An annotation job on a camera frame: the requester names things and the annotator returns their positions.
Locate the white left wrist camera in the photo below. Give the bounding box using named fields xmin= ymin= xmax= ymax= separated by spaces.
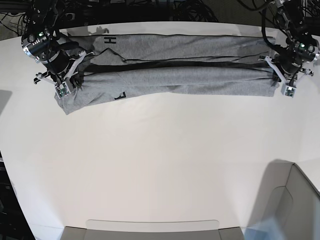
xmin=259 ymin=56 xmax=314 ymax=98

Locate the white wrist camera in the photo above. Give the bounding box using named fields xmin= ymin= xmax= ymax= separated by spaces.
xmin=33 ymin=50 xmax=94 ymax=99
xmin=259 ymin=56 xmax=314 ymax=98

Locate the grey T-shirt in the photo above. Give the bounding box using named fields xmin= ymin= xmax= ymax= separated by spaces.
xmin=56 ymin=34 xmax=278 ymax=114

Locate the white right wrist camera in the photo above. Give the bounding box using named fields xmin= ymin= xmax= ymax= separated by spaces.
xmin=33 ymin=50 xmax=94 ymax=99

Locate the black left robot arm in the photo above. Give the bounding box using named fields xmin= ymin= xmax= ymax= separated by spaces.
xmin=259 ymin=0 xmax=320 ymax=89

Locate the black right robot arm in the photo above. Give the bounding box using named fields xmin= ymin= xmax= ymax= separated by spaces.
xmin=21 ymin=0 xmax=86 ymax=97

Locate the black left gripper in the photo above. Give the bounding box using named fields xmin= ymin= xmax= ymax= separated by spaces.
xmin=271 ymin=54 xmax=306 ymax=88

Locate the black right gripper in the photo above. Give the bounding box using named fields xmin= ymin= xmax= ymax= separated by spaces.
xmin=41 ymin=48 xmax=84 ymax=90

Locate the grey bin at right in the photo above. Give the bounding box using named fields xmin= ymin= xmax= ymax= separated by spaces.
xmin=243 ymin=160 xmax=320 ymax=240

